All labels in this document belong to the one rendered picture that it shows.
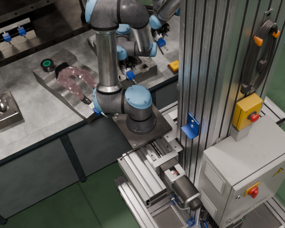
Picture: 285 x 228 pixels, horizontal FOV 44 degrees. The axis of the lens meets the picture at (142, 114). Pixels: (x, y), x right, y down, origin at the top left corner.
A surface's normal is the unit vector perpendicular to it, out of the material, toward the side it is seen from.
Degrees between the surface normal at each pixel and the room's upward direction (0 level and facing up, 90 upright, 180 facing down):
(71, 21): 0
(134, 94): 8
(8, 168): 90
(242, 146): 0
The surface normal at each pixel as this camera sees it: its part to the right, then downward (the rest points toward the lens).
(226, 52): -0.86, 0.45
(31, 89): -0.07, -0.58
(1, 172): 0.49, 0.69
